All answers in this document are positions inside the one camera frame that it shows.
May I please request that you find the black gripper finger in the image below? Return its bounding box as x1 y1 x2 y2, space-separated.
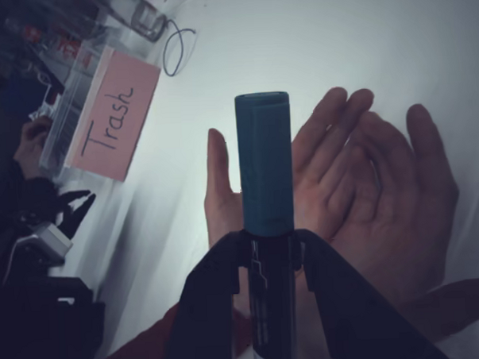
291 222 451 359
157 229 258 359

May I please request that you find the person's right hand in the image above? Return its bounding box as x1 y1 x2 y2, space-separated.
326 101 465 304

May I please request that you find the bystander dark sleeved forearm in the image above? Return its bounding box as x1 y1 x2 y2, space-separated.
0 155 63 222

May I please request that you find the white idle arm camera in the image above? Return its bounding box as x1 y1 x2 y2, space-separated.
10 219 75 270

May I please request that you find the blue wire loop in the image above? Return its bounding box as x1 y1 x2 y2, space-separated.
160 17 201 78

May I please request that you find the pink Trash paper sign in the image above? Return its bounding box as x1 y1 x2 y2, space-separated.
64 46 167 185

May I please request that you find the person's left hand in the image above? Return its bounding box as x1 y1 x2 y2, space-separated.
199 84 382 248

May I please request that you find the green capped black marker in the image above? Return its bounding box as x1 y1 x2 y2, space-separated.
234 89 302 359

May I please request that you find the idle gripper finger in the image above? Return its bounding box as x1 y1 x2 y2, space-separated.
62 192 99 240
58 188 93 211

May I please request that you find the left forearm in red sleeve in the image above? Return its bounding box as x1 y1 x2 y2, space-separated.
83 303 184 359

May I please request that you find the clear plastic bin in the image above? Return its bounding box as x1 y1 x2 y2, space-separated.
32 32 123 183

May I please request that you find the bystander bare hand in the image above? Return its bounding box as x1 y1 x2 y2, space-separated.
12 114 58 179

